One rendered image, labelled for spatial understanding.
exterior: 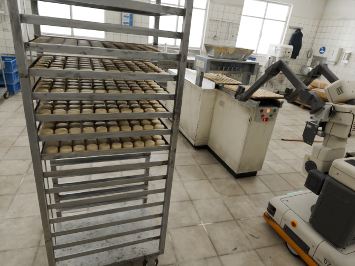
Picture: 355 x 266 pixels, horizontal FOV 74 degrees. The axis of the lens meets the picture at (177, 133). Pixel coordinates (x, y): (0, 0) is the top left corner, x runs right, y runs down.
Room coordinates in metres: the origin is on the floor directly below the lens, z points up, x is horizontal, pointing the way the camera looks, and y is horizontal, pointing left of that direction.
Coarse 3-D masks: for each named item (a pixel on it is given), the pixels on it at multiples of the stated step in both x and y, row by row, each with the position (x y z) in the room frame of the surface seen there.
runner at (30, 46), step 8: (32, 48) 0.87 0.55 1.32; (40, 48) 0.88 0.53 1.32; (48, 48) 0.89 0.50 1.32; (56, 48) 0.90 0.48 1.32; (64, 48) 0.91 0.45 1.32; (72, 48) 0.92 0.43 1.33; (80, 48) 0.93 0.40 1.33; (88, 48) 0.94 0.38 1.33; (96, 48) 0.96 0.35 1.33; (104, 48) 0.97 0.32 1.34; (120, 56) 0.99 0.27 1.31; (128, 56) 1.01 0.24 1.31; (136, 56) 1.02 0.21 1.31; (144, 56) 1.03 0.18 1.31; (152, 56) 1.04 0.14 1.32; (160, 56) 1.06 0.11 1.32; (168, 56) 1.07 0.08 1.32; (176, 56) 1.09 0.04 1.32
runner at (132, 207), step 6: (138, 204) 1.04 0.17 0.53; (144, 204) 1.05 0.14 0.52; (150, 204) 1.06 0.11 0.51; (156, 204) 1.08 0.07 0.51; (162, 204) 1.09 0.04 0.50; (102, 210) 0.96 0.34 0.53; (108, 210) 0.97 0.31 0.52; (114, 210) 0.98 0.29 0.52; (120, 210) 1.00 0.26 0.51; (126, 210) 1.01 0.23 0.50; (66, 216) 0.89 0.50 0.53; (72, 216) 0.90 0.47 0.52; (78, 216) 0.91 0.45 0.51; (84, 216) 0.92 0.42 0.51; (90, 216) 0.93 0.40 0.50; (54, 222) 0.87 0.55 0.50
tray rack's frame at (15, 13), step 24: (24, 0) 1.05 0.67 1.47; (24, 48) 0.84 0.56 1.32; (24, 72) 0.83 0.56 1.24; (24, 96) 0.83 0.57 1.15; (48, 216) 0.84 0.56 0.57; (96, 216) 1.29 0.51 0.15; (120, 216) 1.32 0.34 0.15; (48, 240) 0.83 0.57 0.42; (72, 240) 1.07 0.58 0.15; (120, 240) 1.12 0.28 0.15; (72, 264) 0.91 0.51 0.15; (96, 264) 0.93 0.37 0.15
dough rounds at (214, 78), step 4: (204, 76) 3.15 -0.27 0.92; (208, 76) 3.18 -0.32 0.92; (212, 76) 3.22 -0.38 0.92; (216, 76) 3.25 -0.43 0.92; (220, 76) 3.30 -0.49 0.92; (224, 76) 3.33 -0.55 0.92; (212, 80) 2.94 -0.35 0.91; (216, 80) 2.97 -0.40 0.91; (220, 80) 3.00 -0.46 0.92; (224, 80) 3.01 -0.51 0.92; (228, 80) 3.09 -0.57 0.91; (232, 80) 3.11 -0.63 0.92
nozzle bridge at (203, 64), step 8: (200, 56) 2.92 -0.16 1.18; (208, 56) 3.00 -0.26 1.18; (200, 64) 2.89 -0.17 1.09; (208, 64) 2.76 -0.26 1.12; (216, 64) 2.90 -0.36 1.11; (224, 64) 2.94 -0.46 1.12; (232, 64) 2.99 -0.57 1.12; (240, 64) 3.04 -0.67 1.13; (248, 64) 3.08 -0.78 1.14; (256, 64) 3.02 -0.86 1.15; (200, 72) 2.86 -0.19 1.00; (208, 72) 2.77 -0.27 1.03; (216, 72) 2.85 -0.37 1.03; (224, 72) 2.89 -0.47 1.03; (232, 72) 2.94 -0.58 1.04; (240, 72) 2.99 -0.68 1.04; (248, 72) 3.03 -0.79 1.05; (256, 72) 3.04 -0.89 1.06; (200, 80) 2.85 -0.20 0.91; (248, 80) 3.13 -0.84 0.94
